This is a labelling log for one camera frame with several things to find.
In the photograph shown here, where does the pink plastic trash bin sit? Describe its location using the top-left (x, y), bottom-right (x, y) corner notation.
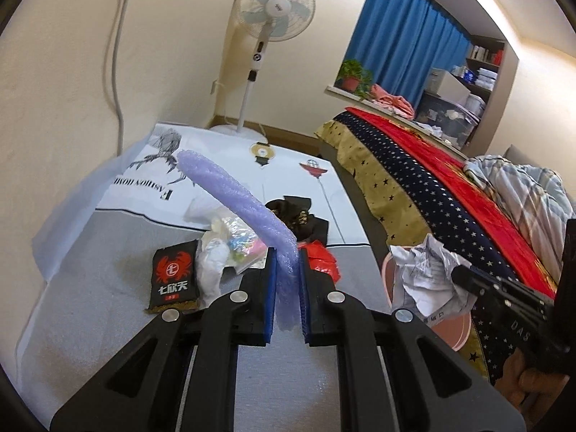
top-left (382, 245), bottom-right (474, 351)

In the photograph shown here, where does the white paper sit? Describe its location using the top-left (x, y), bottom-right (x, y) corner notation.
top-left (390, 234), bottom-right (477, 327)

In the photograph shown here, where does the black crab snack packet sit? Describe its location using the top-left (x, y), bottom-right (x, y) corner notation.
top-left (147, 240), bottom-right (200, 313)

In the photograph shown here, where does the red plastic bag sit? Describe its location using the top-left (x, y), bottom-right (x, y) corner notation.
top-left (298, 240), bottom-right (341, 283)

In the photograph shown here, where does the black gold patterned cloth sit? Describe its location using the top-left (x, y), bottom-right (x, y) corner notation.
top-left (266, 195), bottom-right (329, 245)

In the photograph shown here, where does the purple foam wrap sheet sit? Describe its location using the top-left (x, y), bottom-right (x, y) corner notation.
top-left (177, 150), bottom-right (300, 330)

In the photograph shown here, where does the right human hand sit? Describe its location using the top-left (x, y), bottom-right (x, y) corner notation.
top-left (495, 348), bottom-right (570, 410)

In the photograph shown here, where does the red bed blanket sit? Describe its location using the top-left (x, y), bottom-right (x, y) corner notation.
top-left (336, 107), bottom-right (558, 298)

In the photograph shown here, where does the navy star bed sheet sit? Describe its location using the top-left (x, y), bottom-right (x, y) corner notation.
top-left (314, 111), bottom-right (559, 379)

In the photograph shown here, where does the striped grey blue quilt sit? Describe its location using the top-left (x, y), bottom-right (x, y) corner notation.
top-left (464, 155), bottom-right (575, 282)

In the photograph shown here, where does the clear plastic toy bag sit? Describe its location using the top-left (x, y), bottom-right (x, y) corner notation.
top-left (196, 207), bottom-right (267, 308)

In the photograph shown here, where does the clear plastic storage box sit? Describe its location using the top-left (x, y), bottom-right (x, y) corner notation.
top-left (414, 93), bottom-right (480, 150)

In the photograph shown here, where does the pink clothes pile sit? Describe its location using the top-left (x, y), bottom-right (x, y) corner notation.
top-left (370, 84), bottom-right (415, 120)

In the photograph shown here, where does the white box appliance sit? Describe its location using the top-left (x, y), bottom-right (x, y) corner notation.
top-left (425, 68), bottom-right (471, 105)

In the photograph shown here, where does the wooden bookshelf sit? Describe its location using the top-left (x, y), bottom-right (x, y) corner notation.
top-left (463, 34), bottom-right (508, 113)

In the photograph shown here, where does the potted green plant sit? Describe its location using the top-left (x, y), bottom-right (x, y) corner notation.
top-left (336, 59), bottom-right (372, 99)

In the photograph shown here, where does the blue window curtain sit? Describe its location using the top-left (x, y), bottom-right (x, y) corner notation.
top-left (344, 0), bottom-right (472, 105)

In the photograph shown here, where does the white standing fan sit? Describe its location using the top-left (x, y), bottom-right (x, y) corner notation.
top-left (211, 0), bottom-right (315, 143)

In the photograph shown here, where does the grey wall power cable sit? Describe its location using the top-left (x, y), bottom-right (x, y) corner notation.
top-left (103, 0), bottom-right (141, 158)

